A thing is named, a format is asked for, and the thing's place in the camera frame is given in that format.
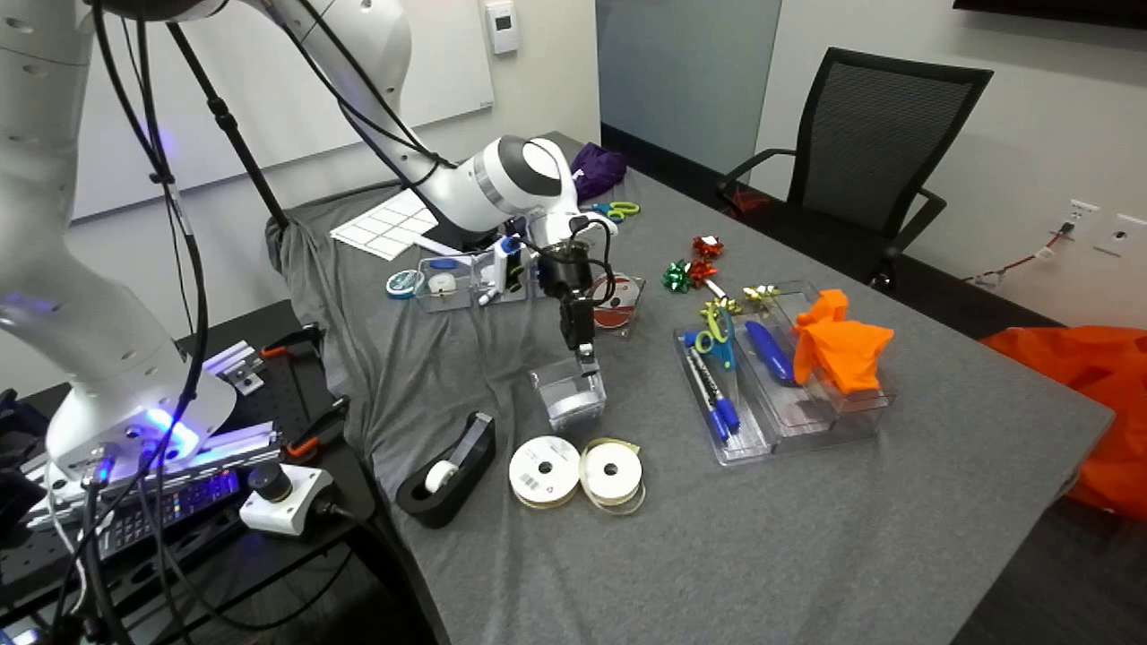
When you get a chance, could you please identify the orange cloth in tray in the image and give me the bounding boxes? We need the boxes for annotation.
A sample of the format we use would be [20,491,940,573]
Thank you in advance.
[790,286,891,395]

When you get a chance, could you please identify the green gift bow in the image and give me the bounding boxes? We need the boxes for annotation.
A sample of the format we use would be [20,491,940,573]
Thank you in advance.
[664,262,691,292]

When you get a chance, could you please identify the purple folding umbrella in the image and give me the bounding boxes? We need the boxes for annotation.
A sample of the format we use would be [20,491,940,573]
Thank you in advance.
[573,142,626,202]

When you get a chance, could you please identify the green blue scissors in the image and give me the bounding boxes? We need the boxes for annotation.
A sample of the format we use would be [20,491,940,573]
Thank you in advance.
[695,302,735,369]

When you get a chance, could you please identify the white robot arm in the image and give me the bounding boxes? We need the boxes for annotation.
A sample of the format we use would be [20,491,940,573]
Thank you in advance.
[0,0,577,479]

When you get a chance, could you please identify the red white ribbon spool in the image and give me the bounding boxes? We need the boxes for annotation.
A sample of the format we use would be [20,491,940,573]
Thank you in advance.
[590,272,641,333]

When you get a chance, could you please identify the blue marker in tray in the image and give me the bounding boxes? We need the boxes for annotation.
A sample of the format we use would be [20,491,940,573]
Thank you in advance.
[744,320,794,385]

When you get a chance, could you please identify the black camera tripod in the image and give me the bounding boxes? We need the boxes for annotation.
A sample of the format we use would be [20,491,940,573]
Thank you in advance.
[134,0,289,230]

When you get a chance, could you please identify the black tape dispenser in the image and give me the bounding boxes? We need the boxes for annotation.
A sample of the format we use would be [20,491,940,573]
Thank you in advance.
[399,411,493,525]

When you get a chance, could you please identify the orange bag on floor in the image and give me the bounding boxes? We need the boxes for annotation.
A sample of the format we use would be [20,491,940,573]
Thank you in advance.
[986,325,1147,518]

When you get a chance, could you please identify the grey table cloth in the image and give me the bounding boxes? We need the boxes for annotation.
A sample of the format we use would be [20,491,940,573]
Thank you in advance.
[275,187,1111,645]

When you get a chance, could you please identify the green scissors near umbrella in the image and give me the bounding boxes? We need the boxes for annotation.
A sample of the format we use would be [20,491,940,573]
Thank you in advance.
[590,202,641,227]

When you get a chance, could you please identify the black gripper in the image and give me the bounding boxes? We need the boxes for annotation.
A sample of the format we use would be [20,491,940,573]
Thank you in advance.
[536,239,596,360]

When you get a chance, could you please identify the white label sheet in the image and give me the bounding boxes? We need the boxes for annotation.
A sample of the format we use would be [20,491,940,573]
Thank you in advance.
[334,190,446,262]

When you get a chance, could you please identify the gold ribbon spool right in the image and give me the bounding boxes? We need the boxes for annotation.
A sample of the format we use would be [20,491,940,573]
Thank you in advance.
[580,439,646,509]

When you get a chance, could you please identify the black mesh office chair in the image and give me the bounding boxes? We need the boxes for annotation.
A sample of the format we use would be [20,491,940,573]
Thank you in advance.
[718,46,991,291]

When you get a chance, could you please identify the clear tray with pens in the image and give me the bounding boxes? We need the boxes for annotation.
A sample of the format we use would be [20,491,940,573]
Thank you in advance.
[675,328,771,466]

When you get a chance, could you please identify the teal tape roll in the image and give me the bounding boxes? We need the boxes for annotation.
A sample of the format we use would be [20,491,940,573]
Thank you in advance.
[384,267,422,297]

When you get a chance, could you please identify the gold gift bow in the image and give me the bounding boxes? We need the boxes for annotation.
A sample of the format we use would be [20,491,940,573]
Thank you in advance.
[741,282,782,310]

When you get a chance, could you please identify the blue pen in tray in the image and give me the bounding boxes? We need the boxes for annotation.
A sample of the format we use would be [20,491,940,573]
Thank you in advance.
[689,354,737,445]

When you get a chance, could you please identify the whiteboard on wall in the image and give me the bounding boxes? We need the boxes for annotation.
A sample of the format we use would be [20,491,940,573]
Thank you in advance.
[0,0,498,223]

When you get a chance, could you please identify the white wall thermostat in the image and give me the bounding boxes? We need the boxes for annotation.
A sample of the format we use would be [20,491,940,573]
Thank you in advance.
[488,0,518,56]

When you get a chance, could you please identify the clear middle plastic tray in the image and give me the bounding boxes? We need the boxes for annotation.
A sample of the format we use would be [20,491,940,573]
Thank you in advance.
[735,316,832,439]

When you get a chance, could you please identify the clear organizer tray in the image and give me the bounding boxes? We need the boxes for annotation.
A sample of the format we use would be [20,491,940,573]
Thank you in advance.
[414,249,532,310]

